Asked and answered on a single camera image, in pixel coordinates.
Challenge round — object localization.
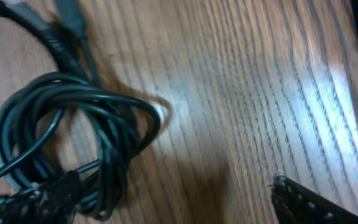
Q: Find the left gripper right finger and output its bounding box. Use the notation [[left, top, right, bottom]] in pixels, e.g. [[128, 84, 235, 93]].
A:
[[271, 174, 358, 224]]

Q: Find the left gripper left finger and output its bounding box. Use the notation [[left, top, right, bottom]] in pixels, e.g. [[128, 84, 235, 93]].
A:
[[0, 171, 82, 224]]

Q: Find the black cable bundle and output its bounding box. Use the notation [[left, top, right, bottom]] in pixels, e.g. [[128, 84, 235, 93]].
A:
[[0, 0, 163, 222]]

